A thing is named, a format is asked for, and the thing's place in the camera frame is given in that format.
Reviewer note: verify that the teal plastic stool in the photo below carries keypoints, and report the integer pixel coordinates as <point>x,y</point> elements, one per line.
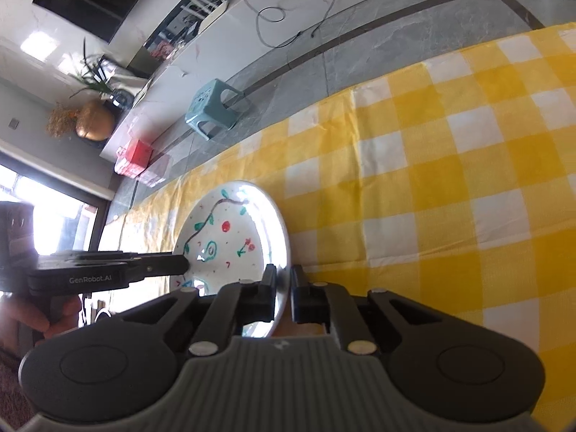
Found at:
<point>215,107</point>

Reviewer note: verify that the golden vase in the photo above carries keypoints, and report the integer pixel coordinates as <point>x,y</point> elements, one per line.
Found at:
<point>93,121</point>

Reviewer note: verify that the dried yellow plant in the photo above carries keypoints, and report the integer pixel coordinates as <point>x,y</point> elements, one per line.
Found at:
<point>60,121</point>

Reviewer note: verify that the white tv cabinet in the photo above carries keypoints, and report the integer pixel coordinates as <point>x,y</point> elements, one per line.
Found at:
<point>189,54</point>

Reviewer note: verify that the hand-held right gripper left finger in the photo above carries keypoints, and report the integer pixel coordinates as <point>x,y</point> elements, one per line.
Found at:
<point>269,284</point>

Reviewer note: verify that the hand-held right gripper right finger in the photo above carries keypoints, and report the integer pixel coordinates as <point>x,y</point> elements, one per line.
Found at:
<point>298,284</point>

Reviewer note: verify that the green potted plant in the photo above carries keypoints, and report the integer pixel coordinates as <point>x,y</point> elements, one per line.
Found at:
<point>93,72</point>

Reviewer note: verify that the person's left hand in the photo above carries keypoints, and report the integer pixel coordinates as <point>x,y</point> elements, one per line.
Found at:
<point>40,315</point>

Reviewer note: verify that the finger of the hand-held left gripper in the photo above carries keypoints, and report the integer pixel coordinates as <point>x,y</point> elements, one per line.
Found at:
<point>157,263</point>

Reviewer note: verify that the red box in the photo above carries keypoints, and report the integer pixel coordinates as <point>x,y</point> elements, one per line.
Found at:
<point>134,158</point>

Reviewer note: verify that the yellow checked tablecloth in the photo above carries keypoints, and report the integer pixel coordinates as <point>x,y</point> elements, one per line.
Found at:
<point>405,189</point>

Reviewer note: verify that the white painted plate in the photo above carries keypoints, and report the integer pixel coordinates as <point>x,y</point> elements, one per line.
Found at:
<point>234,243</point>

